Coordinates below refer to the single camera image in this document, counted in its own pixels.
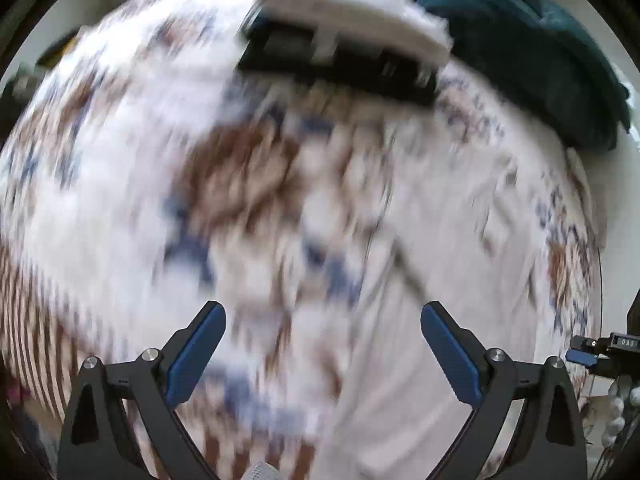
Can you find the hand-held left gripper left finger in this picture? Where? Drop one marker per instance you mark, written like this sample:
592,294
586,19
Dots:
192,355

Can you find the dark teal blanket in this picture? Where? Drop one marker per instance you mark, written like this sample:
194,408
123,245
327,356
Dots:
525,45

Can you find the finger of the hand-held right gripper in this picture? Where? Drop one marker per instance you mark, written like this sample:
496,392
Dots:
580,357

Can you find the brown and blue patterned bedsheet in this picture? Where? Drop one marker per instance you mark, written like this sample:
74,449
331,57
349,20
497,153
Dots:
125,170

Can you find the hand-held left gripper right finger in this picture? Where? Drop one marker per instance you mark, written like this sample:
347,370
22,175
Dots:
452,355

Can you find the person's right hand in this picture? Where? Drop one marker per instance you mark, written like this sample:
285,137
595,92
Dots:
616,412

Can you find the plain white garment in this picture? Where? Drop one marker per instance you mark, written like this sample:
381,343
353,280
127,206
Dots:
430,260

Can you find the dark object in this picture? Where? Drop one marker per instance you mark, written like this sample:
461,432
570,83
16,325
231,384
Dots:
55,52

